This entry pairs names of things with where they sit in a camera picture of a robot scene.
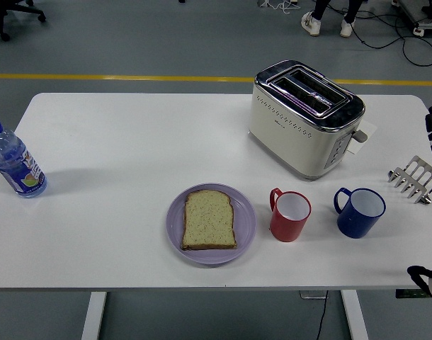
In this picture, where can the blue cup white inside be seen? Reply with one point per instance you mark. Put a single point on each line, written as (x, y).
(356, 225)

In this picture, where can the red cup white inside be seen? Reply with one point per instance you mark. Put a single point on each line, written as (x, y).
(285, 230)

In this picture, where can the slice of bread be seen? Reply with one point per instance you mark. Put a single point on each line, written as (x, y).
(209, 223)

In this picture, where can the metal toast rack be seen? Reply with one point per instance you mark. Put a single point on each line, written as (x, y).
(414, 177)

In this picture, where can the cream and chrome toaster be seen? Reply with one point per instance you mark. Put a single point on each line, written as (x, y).
(287, 141)

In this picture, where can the white table leg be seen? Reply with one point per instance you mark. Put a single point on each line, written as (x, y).
(93, 315)
(354, 315)

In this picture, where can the grey table control box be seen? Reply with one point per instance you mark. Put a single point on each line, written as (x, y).
(313, 294)

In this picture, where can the person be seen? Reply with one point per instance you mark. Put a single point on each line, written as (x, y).
(320, 10)

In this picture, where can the purple plate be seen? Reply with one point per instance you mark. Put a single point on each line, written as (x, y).
(175, 226)

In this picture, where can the water bottle blue cap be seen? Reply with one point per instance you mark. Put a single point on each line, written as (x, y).
(14, 163)

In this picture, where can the black office chair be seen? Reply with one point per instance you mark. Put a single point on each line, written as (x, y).
(5, 10)

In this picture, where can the metal frame equipment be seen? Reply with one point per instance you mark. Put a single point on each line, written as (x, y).
(423, 14)

